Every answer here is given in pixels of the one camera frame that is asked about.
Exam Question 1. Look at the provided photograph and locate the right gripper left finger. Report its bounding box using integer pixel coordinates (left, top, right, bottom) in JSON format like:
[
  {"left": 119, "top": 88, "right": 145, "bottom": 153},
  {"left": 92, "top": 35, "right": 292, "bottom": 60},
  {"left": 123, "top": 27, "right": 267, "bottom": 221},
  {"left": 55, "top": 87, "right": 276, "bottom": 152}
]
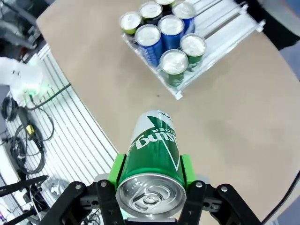
[{"left": 39, "top": 153, "right": 125, "bottom": 225}]

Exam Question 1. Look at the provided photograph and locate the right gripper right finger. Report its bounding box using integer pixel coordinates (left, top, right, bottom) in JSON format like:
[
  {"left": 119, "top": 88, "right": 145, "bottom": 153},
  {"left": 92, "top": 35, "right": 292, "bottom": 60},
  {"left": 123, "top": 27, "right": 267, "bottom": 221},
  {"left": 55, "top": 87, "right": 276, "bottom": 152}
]
[{"left": 173, "top": 154, "right": 262, "bottom": 225}]

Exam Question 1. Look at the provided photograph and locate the green cider can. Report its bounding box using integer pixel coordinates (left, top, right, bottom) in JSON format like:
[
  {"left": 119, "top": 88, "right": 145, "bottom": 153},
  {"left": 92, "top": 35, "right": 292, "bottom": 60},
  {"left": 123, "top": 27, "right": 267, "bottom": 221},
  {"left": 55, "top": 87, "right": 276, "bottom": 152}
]
[
  {"left": 180, "top": 33, "right": 207, "bottom": 71},
  {"left": 160, "top": 49, "right": 189, "bottom": 87},
  {"left": 116, "top": 109, "right": 188, "bottom": 216}
]

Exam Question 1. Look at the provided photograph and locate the blue beverage can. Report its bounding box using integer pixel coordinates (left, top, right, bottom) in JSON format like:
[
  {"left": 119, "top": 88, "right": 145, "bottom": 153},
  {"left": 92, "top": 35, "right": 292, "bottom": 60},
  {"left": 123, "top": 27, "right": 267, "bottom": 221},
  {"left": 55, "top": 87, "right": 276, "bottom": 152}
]
[
  {"left": 172, "top": 1, "right": 196, "bottom": 33},
  {"left": 157, "top": 15, "right": 186, "bottom": 50},
  {"left": 135, "top": 24, "right": 164, "bottom": 68}
]

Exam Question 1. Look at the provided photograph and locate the black metal bar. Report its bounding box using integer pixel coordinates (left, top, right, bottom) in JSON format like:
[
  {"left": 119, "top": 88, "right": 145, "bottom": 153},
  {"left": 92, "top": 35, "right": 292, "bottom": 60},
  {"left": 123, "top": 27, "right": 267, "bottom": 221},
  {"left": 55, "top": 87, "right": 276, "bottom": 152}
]
[{"left": 0, "top": 175, "right": 49, "bottom": 197}]

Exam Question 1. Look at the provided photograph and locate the aluminium slatted platform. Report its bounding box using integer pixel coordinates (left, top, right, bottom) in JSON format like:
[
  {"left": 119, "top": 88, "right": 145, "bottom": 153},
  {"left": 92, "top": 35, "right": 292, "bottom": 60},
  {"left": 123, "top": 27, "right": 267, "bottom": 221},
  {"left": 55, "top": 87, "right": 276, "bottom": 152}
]
[{"left": 0, "top": 44, "right": 120, "bottom": 225}]

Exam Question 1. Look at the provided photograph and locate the person in grey hoodie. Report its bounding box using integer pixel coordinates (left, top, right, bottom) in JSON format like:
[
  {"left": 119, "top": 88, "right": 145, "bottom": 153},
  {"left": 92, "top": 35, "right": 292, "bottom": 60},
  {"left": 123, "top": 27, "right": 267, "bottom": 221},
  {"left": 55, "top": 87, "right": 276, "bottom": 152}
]
[{"left": 255, "top": 0, "right": 300, "bottom": 51}]

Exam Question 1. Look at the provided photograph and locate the grey cable coil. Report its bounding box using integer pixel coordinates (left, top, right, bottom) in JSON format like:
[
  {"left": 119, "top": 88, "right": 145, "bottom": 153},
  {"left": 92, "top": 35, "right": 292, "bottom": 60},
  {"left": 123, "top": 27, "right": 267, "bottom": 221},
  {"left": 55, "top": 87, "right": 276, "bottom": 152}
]
[{"left": 48, "top": 179, "right": 71, "bottom": 195}]

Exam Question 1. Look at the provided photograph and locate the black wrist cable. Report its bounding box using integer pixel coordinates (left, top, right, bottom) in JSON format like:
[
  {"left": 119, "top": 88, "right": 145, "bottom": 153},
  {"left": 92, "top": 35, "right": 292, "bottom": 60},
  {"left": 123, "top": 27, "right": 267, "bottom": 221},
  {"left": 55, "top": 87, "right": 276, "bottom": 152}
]
[{"left": 261, "top": 172, "right": 300, "bottom": 222}]

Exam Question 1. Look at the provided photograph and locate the black looped cable bundle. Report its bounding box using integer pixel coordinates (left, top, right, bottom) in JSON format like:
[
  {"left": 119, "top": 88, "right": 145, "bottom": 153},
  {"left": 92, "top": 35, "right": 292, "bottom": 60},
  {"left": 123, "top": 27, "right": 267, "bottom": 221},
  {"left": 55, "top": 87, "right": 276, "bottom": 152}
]
[{"left": 1, "top": 96, "right": 54, "bottom": 174}]

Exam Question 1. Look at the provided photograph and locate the dark cable on platform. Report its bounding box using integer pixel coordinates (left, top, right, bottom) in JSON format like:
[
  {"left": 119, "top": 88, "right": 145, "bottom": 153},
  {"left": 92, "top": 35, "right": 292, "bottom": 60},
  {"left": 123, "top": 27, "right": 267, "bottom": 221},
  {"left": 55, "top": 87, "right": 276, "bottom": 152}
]
[{"left": 23, "top": 84, "right": 72, "bottom": 111}]

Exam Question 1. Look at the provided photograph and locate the white wire can dispenser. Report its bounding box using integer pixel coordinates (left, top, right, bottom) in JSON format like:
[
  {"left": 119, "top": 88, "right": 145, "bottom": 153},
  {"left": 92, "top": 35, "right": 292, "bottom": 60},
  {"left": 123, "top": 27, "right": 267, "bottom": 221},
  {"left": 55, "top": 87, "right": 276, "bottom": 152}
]
[{"left": 120, "top": 0, "right": 267, "bottom": 100}]

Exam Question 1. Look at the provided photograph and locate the aluminium frame cabinet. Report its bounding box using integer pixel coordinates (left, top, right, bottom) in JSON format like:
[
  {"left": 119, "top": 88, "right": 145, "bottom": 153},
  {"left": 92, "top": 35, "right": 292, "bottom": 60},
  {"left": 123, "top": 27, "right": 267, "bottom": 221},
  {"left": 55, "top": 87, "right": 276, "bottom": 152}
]
[{"left": 0, "top": 0, "right": 47, "bottom": 50}]

